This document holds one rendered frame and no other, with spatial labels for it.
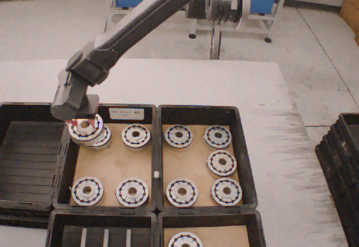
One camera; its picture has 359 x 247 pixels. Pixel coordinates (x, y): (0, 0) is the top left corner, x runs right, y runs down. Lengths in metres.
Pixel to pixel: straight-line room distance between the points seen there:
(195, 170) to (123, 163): 0.25
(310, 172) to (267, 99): 0.44
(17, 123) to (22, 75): 0.46
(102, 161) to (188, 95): 0.58
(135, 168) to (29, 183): 0.37
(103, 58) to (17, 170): 0.61
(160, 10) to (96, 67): 0.20
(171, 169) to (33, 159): 0.49
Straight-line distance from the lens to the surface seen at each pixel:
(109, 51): 0.61
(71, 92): 0.65
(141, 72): 1.50
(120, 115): 1.07
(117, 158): 1.03
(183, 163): 1.02
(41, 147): 1.12
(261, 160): 1.25
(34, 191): 1.04
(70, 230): 0.95
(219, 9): 1.17
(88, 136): 0.84
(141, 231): 0.92
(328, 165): 1.93
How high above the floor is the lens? 1.70
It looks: 50 degrees down
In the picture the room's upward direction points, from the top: 8 degrees clockwise
